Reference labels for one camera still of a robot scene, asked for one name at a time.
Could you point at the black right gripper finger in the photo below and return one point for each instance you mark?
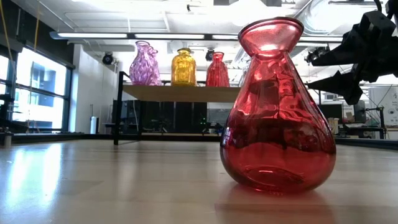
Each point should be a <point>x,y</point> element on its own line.
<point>339,54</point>
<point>342,85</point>

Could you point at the red ribbed flared glass vase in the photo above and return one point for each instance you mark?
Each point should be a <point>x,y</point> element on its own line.
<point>217,73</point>

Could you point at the small yellow glass vase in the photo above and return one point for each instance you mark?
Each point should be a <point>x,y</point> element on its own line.
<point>183,70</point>

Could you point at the purple squat glass vase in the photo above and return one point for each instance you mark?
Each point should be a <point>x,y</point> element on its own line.
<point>144,68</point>

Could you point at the black ceiling spotlight cluster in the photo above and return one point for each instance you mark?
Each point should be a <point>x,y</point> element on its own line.
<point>314,53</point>

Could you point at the black flat computer screen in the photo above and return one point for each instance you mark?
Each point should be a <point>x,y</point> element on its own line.
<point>331,112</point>

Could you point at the black metal stand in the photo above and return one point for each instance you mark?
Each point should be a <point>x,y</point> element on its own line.
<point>381,118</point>

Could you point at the red teardrop glass vase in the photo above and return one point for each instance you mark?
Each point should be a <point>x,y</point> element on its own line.
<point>276,140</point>

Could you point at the long ceiling light bar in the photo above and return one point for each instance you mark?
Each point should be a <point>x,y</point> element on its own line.
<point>93,35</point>

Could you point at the white cylinder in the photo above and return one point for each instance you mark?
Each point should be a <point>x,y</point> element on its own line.
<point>93,125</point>

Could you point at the white machine enclosure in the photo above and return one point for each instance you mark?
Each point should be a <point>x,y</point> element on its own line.
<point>385,105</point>

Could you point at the black metal table frame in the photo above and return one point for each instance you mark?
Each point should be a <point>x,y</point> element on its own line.
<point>62,137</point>

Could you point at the large window black frame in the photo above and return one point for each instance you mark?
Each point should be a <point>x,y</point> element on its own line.
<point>40,102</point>

